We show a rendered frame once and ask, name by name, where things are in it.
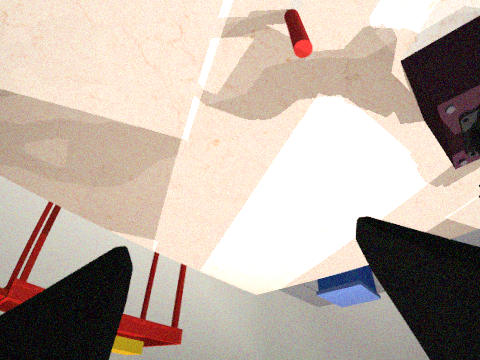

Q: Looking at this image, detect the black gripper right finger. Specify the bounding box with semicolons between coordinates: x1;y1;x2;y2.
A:
355;216;480;360

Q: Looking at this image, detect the dark red peg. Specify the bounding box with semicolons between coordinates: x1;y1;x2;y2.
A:
284;9;313;57

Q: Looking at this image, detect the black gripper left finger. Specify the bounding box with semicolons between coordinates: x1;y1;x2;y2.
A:
0;247;133;360

